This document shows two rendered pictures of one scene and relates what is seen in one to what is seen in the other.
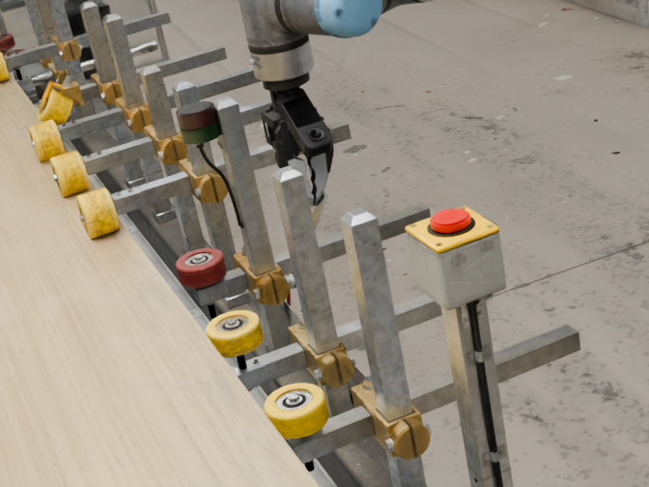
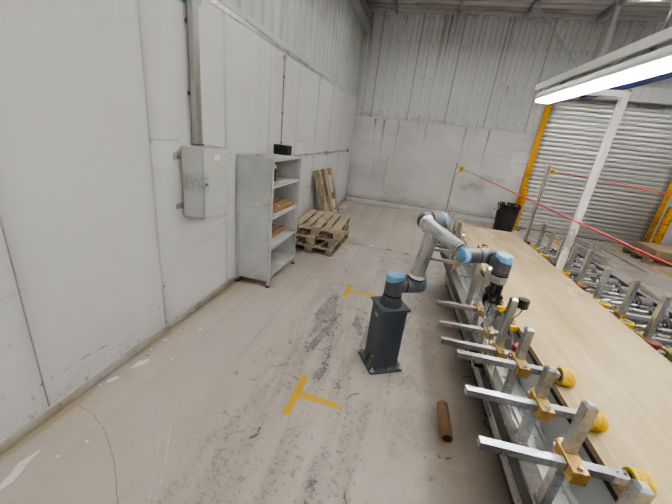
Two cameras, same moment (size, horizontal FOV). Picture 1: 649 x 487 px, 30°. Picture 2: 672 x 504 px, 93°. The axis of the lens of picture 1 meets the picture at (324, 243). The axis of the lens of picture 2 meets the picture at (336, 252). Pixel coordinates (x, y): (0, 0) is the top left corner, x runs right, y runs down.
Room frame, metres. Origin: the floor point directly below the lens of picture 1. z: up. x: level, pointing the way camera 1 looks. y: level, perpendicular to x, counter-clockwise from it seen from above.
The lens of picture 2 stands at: (3.64, -0.06, 1.88)
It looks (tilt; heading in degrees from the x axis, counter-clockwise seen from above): 20 degrees down; 207
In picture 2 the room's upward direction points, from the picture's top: 7 degrees clockwise
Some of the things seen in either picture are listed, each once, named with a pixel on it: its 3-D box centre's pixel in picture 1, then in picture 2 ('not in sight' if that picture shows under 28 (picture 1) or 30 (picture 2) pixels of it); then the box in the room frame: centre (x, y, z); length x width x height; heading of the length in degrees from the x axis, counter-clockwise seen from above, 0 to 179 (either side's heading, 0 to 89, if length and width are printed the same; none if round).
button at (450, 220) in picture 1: (450, 223); not in sight; (1.08, -0.13, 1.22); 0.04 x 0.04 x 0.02
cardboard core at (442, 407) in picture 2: not in sight; (444, 420); (1.64, -0.05, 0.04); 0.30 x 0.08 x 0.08; 18
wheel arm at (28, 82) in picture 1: (87, 66); not in sight; (3.53, 0.58, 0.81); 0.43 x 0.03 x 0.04; 108
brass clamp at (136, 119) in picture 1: (135, 113); (569, 460); (2.54, 0.34, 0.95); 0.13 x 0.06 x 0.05; 18
